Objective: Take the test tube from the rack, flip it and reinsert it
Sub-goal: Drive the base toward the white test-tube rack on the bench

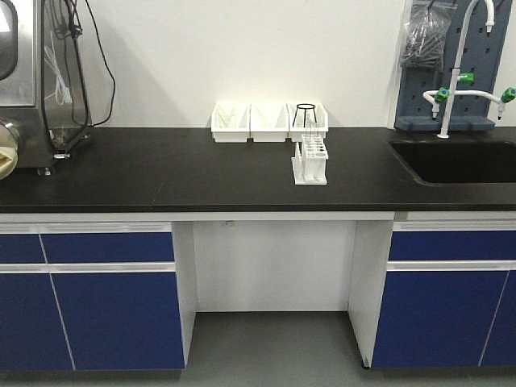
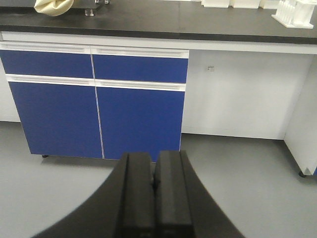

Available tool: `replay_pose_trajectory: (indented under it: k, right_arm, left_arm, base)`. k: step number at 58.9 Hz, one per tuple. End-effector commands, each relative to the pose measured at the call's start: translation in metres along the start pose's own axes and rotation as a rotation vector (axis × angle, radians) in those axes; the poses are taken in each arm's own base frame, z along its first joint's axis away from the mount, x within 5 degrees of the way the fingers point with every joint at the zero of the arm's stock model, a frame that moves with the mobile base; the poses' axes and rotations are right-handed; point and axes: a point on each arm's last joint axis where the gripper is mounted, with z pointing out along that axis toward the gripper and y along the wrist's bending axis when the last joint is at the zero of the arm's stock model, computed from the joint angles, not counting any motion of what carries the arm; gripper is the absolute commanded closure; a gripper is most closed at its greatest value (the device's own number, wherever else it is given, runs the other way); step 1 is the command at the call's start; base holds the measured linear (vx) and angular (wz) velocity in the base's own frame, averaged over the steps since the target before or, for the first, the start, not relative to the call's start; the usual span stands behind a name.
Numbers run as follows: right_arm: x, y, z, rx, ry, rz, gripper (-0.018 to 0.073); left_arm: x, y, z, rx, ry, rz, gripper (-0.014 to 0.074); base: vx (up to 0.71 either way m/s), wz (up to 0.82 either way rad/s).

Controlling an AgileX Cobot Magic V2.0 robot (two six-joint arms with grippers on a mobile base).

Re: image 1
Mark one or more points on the white test tube rack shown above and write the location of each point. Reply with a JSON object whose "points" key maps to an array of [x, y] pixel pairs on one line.
{"points": [[309, 161]]}

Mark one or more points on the blue pegboard drying rack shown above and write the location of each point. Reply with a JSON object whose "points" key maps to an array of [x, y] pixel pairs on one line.
{"points": [[477, 32]]}

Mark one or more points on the middle white storage bin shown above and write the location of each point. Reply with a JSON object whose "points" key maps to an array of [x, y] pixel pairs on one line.
{"points": [[269, 121]]}

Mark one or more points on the white storage bin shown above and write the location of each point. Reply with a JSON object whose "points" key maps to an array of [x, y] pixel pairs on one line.
{"points": [[269, 121], [230, 122], [295, 133]]}

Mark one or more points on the left white storage bin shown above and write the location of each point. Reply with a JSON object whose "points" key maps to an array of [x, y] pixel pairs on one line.
{"points": [[230, 122]]}

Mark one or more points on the right white storage bin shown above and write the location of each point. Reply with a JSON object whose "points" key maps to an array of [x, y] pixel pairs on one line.
{"points": [[295, 133]]}

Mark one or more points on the black lab sink basin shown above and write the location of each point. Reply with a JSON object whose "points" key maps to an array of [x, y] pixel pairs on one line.
{"points": [[459, 163]]}

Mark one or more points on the blue left cabinet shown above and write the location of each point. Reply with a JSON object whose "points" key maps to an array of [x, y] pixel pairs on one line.
{"points": [[82, 298]]}

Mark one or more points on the blue cabinet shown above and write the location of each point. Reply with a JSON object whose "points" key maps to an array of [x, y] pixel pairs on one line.
{"points": [[449, 297], [82, 298]]}

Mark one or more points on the blue right cabinet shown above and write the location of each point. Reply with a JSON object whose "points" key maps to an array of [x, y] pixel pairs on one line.
{"points": [[449, 297]]}

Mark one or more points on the clear bag of pegs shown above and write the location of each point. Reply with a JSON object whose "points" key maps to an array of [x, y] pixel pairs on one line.
{"points": [[426, 34]]}

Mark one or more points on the stainless steel lab machine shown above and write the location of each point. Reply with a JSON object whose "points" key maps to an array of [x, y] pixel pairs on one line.
{"points": [[44, 106]]}

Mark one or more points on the black wire tripod stand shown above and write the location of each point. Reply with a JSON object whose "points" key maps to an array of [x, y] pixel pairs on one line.
{"points": [[300, 114]]}

